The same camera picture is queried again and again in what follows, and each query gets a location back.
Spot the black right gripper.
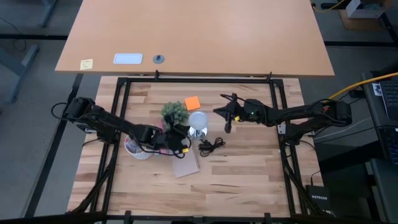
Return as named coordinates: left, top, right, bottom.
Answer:
left=213, top=93, right=254, bottom=134

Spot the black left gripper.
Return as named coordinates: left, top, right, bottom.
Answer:
left=157, top=116, right=193, bottom=156

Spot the black lamp power cord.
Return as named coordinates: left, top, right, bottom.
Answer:
left=198, top=136, right=226, bottom=157

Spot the brown spiral notebook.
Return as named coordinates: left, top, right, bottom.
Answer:
left=170, top=144, right=201, bottom=179

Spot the green artificial succulent plant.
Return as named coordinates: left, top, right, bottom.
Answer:
left=160, top=101, right=190, bottom=130

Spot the orange sticky note pad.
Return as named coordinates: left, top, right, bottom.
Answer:
left=183, top=95, right=201, bottom=111

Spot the white textured pen cup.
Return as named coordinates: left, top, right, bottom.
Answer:
left=124, top=135, right=153, bottom=161

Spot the light wood desk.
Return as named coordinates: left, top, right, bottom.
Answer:
left=54, top=0, right=335, bottom=78

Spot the white rectangular desk plate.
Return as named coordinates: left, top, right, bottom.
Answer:
left=113, top=53, right=144, bottom=65

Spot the yellow sticky note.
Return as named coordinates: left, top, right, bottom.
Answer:
left=79, top=58, right=94, bottom=71

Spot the black side desk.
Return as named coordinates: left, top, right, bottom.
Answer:
left=360, top=70, right=398, bottom=224

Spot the brown cardboard box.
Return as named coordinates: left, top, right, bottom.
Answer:
left=338, top=8, right=393, bottom=31

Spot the grey white box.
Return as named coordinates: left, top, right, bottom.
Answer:
left=345, top=0, right=386, bottom=19

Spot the black keyboard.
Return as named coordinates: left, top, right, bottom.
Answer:
left=379, top=80, right=398, bottom=121

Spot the keyboard with blue backlight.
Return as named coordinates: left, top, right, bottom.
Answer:
left=381, top=126, right=398, bottom=166

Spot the grey desk leg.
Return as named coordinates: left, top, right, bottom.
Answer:
left=0, top=44, right=40, bottom=104
left=39, top=0, right=59, bottom=28

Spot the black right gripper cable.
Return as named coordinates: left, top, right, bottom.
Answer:
left=220, top=93, right=246, bottom=102

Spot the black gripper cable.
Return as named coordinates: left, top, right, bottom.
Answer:
left=220, top=93, right=246, bottom=102
left=144, top=146, right=191, bottom=159

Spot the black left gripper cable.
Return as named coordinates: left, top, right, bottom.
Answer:
left=144, top=146, right=191, bottom=159

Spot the black aluminium rig frame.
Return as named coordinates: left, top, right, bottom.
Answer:
left=65, top=70, right=336, bottom=224

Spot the black Netgear network switch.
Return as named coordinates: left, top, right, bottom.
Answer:
left=305, top=184, right=331, bottom=212

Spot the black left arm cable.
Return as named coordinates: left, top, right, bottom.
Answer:
left=51, top=102, right=68, bottom=121

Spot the long yellow hanging cable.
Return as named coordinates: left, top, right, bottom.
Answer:
left=326, top=72, right=398, bottom=102

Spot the short yellow cable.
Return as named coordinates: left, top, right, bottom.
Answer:
left=312, top=0, right=346, bottom=14

